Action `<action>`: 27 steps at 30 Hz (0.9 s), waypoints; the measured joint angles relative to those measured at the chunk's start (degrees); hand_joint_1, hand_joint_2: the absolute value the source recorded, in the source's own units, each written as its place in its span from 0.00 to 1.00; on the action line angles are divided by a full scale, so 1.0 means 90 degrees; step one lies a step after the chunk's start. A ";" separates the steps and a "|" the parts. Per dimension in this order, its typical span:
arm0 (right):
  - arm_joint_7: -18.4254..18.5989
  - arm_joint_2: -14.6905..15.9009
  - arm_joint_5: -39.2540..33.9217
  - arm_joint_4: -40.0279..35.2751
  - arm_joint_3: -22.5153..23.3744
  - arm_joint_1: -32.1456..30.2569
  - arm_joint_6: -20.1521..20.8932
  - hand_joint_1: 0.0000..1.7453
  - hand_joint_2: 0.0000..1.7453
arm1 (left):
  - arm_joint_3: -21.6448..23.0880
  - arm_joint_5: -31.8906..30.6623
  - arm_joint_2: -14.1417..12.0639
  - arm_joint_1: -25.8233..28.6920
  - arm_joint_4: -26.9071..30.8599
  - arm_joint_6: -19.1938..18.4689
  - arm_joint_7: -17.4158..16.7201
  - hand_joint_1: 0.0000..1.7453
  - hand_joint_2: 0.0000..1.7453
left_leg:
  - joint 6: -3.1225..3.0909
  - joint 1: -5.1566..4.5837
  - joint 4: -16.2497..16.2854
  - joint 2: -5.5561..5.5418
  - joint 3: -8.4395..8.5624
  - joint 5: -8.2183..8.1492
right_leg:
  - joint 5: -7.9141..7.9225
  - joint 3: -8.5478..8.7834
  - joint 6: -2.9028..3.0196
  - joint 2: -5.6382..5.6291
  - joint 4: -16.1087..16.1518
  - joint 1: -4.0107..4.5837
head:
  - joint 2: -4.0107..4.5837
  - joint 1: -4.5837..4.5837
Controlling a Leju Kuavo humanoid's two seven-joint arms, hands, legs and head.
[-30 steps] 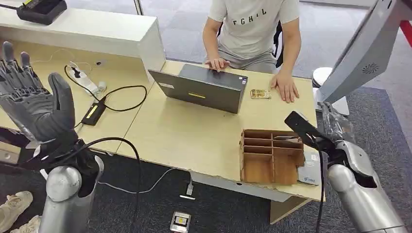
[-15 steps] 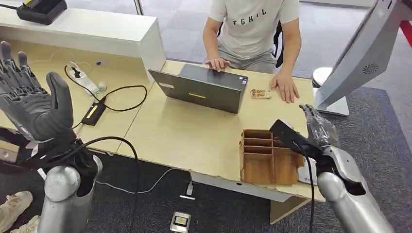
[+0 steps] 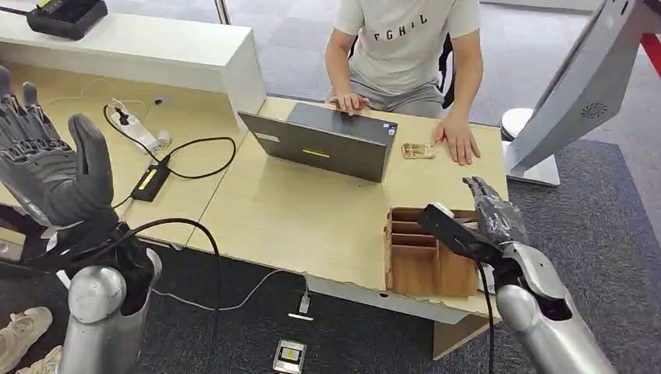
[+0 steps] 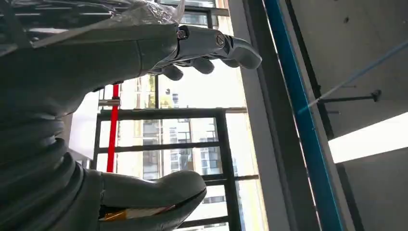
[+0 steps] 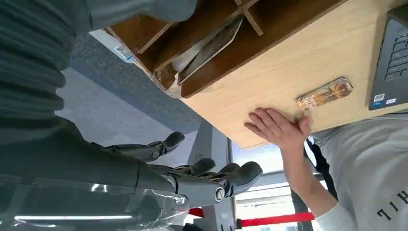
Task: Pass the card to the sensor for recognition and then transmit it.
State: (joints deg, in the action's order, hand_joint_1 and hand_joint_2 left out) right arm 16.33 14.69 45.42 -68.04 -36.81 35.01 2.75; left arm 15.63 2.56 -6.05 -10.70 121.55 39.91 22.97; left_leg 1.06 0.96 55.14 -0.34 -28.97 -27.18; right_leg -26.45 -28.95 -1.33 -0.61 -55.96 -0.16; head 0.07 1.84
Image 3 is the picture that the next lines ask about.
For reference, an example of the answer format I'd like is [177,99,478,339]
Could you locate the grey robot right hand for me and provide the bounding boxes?
[417,176,531,265]

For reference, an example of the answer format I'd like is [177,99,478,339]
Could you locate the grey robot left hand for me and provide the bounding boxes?
[0,65,117,229]

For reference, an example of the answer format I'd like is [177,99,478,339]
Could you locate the wooden card box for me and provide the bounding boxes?
[384,206,482,299]

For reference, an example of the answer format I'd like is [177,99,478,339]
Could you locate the cards in wooden box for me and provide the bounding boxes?
[453,210,481,231]

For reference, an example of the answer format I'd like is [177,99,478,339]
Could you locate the grey flat pouch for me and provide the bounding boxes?
[476,262,497,296]

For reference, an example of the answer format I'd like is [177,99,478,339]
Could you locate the person's left hand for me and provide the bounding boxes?
[433,116,482,167]

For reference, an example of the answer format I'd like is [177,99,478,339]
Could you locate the person's hand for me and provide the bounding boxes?
[433,116,482,167]
[329,92,371,117]

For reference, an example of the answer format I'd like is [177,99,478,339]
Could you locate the white power strip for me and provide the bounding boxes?
[108,105,172,155]

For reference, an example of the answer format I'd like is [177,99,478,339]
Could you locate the white round stool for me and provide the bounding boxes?
[499,108,533,142]

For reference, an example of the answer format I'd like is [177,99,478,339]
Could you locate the black power adapter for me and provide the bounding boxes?
[129,160,172,203]

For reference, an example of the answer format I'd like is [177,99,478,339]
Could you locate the small wooden card holder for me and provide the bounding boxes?
[400,142,437,161]

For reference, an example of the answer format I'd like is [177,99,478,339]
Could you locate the wooden desk leg panel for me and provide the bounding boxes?
[432,313,500,362]

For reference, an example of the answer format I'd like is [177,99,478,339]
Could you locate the silver kiosk stand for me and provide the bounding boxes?
[503,0,661,189]

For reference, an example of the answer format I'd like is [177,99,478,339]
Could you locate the black device with yellow label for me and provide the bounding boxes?
[26,0,109,42]

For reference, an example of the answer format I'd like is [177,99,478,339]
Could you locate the beige shoe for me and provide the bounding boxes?
[0,306,55,374]
[15,345,64,374]

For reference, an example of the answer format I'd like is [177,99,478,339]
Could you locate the white raised desk shelf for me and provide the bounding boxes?
[0,9,267,130]

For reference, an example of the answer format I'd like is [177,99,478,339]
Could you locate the person's right hand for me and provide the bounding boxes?
[329,92,371,117]

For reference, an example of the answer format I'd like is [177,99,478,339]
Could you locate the person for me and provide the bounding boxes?
[323,0,486,167]

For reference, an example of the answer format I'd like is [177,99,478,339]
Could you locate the dark grey laptop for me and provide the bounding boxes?
[238,102,398,184]

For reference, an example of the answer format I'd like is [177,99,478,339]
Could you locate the white floor plug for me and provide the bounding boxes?
[287,291,315,323]

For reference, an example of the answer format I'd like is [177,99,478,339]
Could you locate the red barrier bar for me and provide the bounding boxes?
[639,33,661,79]

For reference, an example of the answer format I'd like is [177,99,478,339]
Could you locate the metal floor socket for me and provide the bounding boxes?
[272,338,308,374]

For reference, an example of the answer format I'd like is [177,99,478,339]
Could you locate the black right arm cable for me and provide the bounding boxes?
[474,259,498,374]

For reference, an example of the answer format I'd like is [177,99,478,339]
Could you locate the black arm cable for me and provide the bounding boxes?
[474,259,498,374]
[77,217,224,374]

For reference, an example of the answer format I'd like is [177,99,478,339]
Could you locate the thin white desk cable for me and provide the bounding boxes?
[44,77,152,121]

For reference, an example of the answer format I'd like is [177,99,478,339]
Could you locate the black adapter cable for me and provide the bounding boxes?
[102,104,238,181]

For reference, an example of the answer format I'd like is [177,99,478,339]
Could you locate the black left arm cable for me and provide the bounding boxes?
[77,217,224,374]

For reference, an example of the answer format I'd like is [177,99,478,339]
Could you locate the grey floor cable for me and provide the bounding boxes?
[151,269,311,314]

